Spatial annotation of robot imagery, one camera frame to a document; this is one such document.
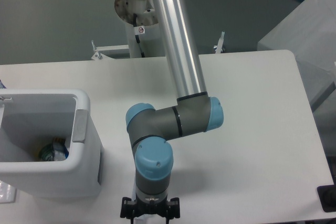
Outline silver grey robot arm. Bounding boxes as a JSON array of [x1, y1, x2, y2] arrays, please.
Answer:
[[120, 0, 224, 222]]

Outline clear plastic item left edge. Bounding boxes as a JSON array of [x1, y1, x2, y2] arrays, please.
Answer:
[[0, 181, 17, 204]]

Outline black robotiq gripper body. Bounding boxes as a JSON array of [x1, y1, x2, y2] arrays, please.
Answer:
[[131, 197, 170, 223]]

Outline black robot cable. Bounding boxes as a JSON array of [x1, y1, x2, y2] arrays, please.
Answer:
[[132, 13, 146, 58]]

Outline grey covered box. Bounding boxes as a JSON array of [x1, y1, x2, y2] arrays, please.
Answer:
[[257, 0, 335, 111]]

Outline black device at table edge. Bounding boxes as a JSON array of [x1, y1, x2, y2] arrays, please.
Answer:
[[317, 185, 335, 212]]

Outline green snack wrapper in bin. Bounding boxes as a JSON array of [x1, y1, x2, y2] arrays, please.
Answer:
[[38, 137, 69, 162]]

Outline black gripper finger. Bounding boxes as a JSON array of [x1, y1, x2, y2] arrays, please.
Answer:
[[165, 197, 181, 219], [120, 197, 136, 219]]

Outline white plastic trash can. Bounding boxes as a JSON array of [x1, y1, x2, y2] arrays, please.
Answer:
[[1, 89, 103, 198]]

